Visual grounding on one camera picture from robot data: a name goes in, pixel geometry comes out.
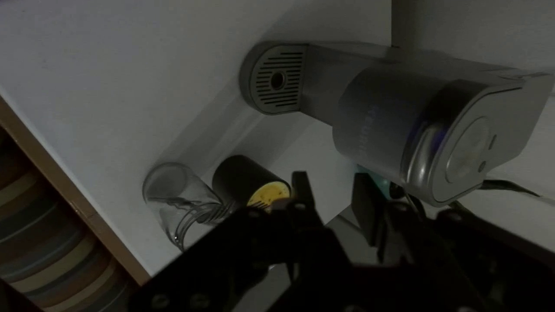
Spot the yellow candle in dark jar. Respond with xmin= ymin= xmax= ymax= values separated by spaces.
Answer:
xmin=212 ymin=154 xmax=295 ymax=211

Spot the white top wooden side table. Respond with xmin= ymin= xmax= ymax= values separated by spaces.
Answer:
xmin=0 ymin=0 xmax=555 ymax=312

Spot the clear glass jar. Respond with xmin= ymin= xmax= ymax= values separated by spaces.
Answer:
xmin=142 ymin=161 xmax=233 ymax=251

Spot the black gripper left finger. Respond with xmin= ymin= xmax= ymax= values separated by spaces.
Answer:
xmin=288 ymin=170 xmax=321 ymax=232

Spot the grey coffee maker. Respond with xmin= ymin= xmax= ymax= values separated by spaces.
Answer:
xmin=238 ymin=40 xmax=555 ymax=208

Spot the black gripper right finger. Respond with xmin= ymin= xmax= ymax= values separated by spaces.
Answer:
xmin=351 ymin=171 xmax=389 ymax=261

